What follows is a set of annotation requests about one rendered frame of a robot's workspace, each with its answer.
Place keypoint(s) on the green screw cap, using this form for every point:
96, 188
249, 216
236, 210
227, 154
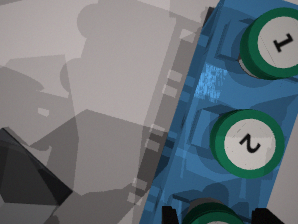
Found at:
269, 45
212, 213
247, 143

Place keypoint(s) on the grey two-button control box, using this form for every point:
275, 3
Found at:
25, 196

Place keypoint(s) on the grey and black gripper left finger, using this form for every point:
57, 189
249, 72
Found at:
169, 215

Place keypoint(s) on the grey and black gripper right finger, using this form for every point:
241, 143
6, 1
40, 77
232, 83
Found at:
264, 216

